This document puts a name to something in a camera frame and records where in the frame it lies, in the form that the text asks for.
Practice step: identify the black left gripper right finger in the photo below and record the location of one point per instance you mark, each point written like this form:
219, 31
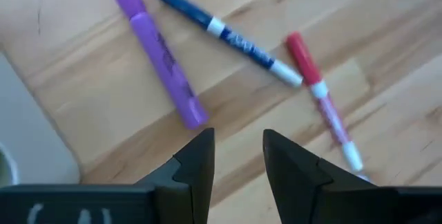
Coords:
310, 200

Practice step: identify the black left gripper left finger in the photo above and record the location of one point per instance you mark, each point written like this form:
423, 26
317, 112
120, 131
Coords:
165, 203

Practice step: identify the purple thick highlighter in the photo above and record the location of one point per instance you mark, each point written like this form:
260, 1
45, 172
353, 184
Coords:
162, 65

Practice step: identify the dark red dry erase marker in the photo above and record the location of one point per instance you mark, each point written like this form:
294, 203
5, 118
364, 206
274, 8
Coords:
304, 61

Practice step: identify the light grey plastic bin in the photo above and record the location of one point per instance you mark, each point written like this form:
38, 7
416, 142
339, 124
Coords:
27, 130

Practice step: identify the blue dry erase marker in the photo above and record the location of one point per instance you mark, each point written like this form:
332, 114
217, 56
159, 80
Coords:
186, 8

